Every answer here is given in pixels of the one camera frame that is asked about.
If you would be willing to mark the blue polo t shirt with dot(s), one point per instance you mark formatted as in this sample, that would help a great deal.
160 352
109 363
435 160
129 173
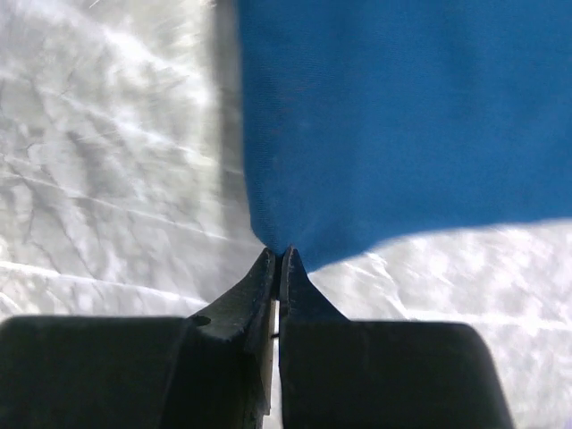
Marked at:
369 120

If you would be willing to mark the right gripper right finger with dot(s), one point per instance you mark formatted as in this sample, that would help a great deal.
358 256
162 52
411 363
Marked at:
341 373

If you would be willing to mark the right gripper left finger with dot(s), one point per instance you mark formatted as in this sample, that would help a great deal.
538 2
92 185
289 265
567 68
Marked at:
212 369

